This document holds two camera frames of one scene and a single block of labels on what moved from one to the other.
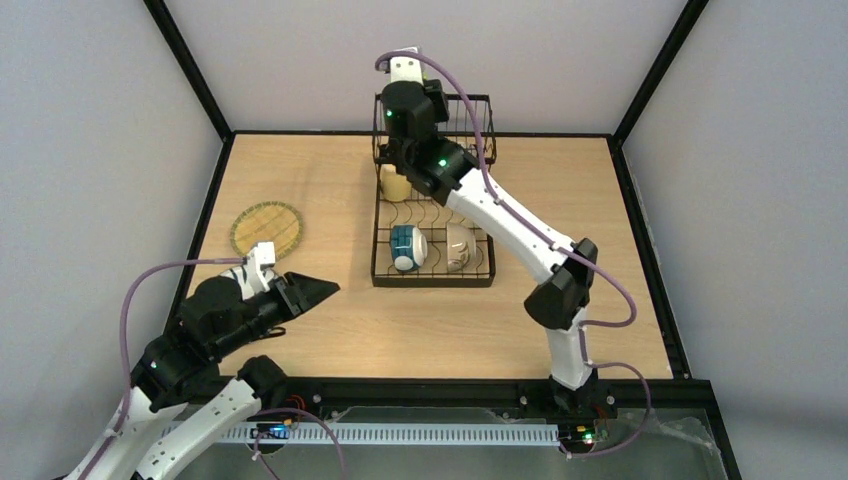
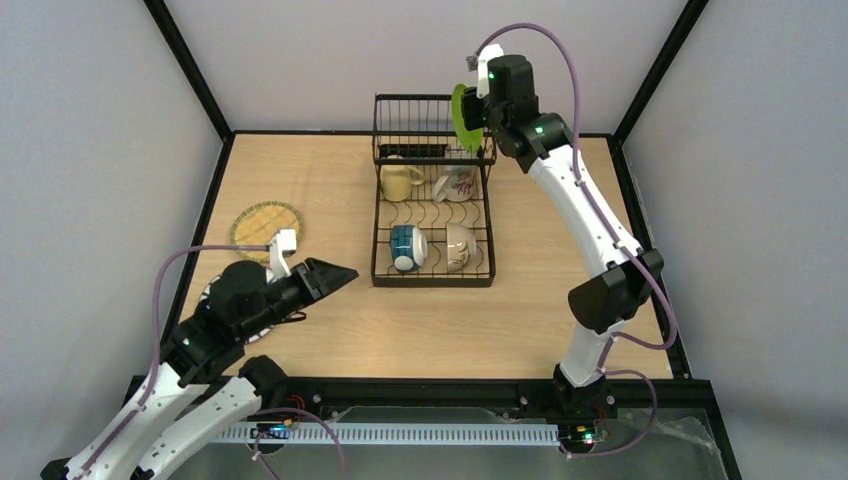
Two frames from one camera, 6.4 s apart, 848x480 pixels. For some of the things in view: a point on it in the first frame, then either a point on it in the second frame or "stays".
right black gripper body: (400, 153) → (472, 110)
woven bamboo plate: (267, 221) stays
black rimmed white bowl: (408, 247) stays
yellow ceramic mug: (395, 187) stays
